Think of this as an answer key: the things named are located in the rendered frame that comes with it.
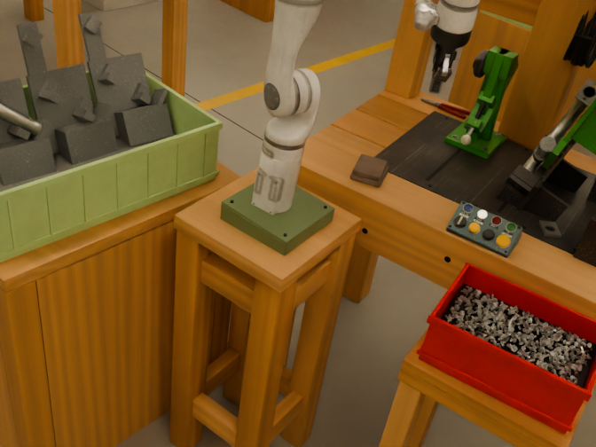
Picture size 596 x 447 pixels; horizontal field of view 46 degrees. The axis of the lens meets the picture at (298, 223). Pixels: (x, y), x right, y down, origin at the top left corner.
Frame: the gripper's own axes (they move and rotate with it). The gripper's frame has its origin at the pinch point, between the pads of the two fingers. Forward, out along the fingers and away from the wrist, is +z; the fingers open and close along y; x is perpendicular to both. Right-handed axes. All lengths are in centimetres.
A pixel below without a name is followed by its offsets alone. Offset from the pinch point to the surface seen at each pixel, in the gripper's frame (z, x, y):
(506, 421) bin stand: 36, -21, -53
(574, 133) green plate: 14.5, -34.8, 9.1
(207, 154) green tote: 39, 50, 11
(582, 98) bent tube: 10.9, -36.5, 17.7
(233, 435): 97, 33, -36
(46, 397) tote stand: 79, 79, -42
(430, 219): 35.0, -6.8, -4.4
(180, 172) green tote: 40, 55, 4
